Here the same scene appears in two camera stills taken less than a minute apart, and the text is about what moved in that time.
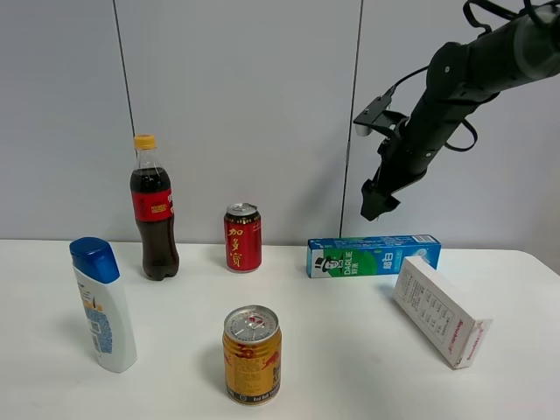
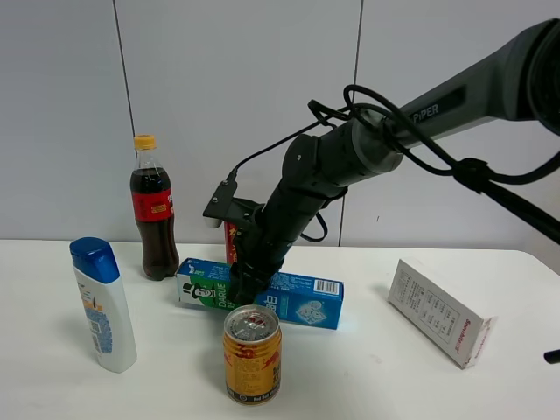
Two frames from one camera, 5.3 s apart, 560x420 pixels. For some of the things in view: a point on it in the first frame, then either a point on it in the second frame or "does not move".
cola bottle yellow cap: x=150 y=192 does not move
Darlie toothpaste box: x=368 y=255 -> x=301 y=299
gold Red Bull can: x=252 y=349 does not move
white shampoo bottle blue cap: x=97 y=271 does not move
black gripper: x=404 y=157 -> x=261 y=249
